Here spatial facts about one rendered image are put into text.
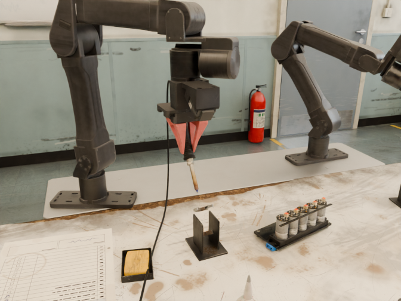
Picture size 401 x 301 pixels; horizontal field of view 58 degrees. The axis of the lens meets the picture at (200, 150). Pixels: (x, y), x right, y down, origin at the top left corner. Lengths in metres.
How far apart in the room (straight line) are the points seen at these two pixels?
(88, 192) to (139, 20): 0.41
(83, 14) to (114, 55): 2.39
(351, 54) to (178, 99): 0.57
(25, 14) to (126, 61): 0.80
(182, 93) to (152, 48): 2.54
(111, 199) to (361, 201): 0.61
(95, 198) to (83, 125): 0.18
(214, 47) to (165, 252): 0.39
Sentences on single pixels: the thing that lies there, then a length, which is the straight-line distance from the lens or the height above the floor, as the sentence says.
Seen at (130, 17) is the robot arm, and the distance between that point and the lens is 0.71.
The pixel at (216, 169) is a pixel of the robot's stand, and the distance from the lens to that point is 1.07.
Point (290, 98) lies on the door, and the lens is 3.74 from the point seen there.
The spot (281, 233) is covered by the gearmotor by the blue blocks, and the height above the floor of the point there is 0.78.
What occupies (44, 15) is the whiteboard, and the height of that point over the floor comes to 1.18.
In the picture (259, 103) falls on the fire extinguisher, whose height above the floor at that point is 0.41.
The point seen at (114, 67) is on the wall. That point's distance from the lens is 3.16.
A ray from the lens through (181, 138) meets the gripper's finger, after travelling 0.70.
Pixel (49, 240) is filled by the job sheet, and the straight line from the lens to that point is 0.82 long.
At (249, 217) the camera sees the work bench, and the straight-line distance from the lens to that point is 0.84.
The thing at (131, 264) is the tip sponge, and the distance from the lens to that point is 0.68.
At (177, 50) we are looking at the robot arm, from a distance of 0.68.
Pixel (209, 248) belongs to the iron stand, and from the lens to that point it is 0.73.
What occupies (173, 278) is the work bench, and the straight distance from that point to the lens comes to 0.67.
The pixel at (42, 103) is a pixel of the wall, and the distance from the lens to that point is 3.21.
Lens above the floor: 1.18
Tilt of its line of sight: 21 degrees down
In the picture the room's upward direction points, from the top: straight up
